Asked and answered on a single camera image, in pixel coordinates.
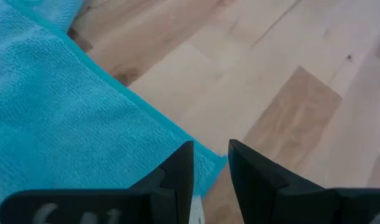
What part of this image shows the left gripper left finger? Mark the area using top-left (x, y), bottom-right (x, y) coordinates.
top-left (0, 140), bottom-right (195, 224)

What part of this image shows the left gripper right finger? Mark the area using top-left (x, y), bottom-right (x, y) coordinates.
top-left (228, 139), bottom-right (380, 224)

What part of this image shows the blue microfiber towel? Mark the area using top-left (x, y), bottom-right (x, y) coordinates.
top-left (0, 0), bottom-right (228, 224)

